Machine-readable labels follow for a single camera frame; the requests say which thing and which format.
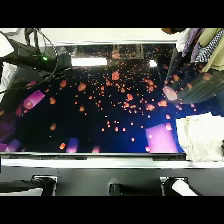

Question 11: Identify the white garment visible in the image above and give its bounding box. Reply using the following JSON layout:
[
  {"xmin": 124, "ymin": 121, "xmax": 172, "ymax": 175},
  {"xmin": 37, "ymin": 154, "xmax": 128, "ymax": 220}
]
[{"xmin": 175, "ymin": 112, "xmax": 224, "ymax": 163}]

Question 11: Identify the purple garment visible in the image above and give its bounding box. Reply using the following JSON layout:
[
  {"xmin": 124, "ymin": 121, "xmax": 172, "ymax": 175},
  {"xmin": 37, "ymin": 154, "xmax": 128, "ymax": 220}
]
[{"xmin": 181, "ymin": 27, "xmax": 205, "ymax": 64}]

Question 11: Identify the dark dotted garment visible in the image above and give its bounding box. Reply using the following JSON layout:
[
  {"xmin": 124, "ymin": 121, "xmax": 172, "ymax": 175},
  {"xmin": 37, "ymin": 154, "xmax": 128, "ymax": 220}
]
[{"xmin": 194, "ymin": 30, "xmax": 224, "ymax": 65}]

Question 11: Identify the beige garment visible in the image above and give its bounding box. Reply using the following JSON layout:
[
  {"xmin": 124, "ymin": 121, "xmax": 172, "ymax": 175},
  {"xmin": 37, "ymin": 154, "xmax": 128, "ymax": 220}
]
[{"xmin": 198, "ymin": 27, "xmax": 224, "ymax": 73}]

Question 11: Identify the silver frame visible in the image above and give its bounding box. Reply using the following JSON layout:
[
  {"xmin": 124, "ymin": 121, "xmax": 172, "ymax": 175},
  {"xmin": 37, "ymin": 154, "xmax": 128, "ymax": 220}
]
[{"xmin": 0, "ymin": 151, "xmax": 224, "ymax": 197}]

